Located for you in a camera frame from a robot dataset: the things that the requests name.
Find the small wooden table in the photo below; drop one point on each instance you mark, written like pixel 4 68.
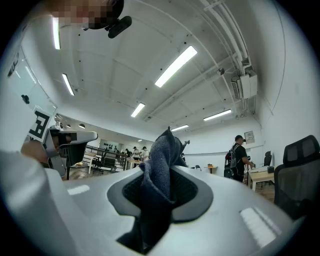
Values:
pixel 211 168

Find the white ceiling light strip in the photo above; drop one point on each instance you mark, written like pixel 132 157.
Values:
pixel 176 66
pixel 217 115
pixel 56 32
pixel 137 109
pixel 180 127
pixel 68 84

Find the person's head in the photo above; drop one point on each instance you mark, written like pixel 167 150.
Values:
pixel 75 12

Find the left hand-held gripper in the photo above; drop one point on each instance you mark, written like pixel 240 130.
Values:
pixel 38 125

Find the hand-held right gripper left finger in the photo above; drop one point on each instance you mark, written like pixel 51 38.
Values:
pixel 95 200

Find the framed wall sign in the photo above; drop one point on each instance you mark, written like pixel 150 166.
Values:
pixel 249 137

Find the white air conditioner unit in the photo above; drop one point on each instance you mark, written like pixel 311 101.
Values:
pixel 247 86

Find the black mesh office chair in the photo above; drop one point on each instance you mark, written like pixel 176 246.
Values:
pixel 295 180

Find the ceiling security camera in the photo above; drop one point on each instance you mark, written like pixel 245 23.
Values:
pixel 220 71

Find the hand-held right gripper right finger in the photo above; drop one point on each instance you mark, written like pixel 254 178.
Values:
pixel 225 200

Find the person's left hand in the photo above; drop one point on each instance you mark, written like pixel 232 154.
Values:
pixel 33 150

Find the white ceiling pipes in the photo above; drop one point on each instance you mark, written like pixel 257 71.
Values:
pixel 236 40

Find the black head-worn camera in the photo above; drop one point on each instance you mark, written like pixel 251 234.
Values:
pixel 120 27

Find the black metal railing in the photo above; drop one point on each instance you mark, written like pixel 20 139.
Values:
pixel 110 160

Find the wooden desk with white legs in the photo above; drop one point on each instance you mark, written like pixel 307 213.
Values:
pixel 261 175

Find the black power adapter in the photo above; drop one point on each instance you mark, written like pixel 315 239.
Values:
pixel 270 170

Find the dark blue cloth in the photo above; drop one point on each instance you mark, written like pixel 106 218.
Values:
pixel 160 160

